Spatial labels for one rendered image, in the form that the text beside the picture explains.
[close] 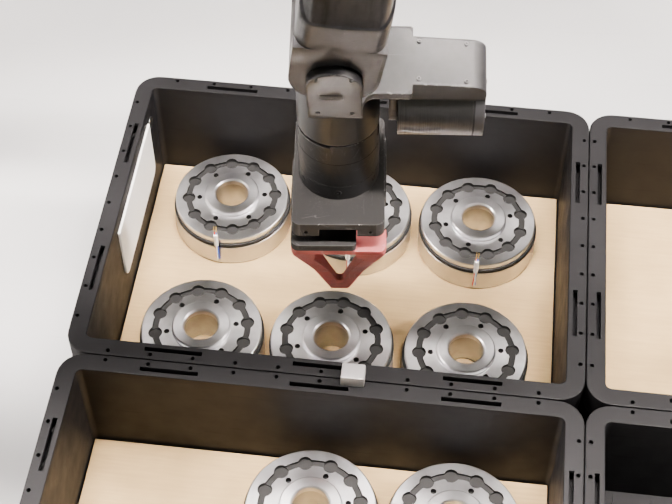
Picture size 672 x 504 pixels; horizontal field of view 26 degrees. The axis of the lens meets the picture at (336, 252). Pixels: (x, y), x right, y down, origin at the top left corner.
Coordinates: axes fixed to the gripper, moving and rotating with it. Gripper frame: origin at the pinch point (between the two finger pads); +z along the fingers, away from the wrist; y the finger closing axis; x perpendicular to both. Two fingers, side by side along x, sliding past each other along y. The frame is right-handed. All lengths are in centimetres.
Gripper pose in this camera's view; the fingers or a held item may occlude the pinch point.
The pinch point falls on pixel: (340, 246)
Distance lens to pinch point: 111.5
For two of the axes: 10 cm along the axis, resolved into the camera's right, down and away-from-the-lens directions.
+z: 0.1, 6.1, 7.9
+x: -10.0, -0.1, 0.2
